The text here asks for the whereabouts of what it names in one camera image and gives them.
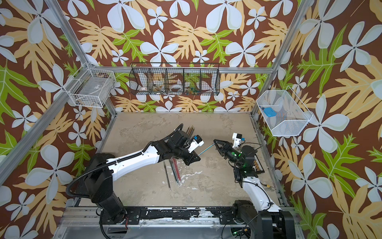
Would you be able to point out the white wire basket left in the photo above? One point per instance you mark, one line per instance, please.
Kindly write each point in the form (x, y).
(92, 87)

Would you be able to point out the white wire basket right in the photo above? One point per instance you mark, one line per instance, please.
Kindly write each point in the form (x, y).
(292, 114)

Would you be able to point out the aluminium frame post back left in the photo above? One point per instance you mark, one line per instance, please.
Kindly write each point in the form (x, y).
(76, 46)

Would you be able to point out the bundle red green pencils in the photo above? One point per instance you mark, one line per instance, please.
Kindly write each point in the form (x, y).
(176, 173)

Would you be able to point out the white wire basket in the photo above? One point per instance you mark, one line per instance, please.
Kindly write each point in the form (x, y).
(292, 114)
(92, 87)

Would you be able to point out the aluminium frame post back right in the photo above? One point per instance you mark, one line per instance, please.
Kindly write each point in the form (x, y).
(286, 43)

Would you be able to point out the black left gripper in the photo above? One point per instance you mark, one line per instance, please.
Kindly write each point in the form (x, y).
(190, 159)

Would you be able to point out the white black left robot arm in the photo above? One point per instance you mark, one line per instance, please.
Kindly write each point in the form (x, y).
(96, 183)

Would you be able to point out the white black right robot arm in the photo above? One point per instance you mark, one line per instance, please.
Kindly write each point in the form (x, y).
(261, 217)

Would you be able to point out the black pencil lying apart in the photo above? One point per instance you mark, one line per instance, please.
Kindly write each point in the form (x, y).
(167, 176)

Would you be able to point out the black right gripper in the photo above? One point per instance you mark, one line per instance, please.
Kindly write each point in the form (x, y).
(226, 150)

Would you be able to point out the aluminium frame post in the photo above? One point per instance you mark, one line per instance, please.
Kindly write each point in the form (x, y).
(286, 43)
(76, 46)

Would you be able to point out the blue object in basket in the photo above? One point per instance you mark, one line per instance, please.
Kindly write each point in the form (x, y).
(269, 112)

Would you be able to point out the black wire basket back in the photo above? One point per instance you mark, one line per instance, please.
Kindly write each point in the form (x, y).
(174, 79)

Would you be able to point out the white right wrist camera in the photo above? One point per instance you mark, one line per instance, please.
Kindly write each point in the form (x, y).
(238, 140)

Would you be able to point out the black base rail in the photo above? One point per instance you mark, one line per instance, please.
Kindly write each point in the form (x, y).
(136, 215)

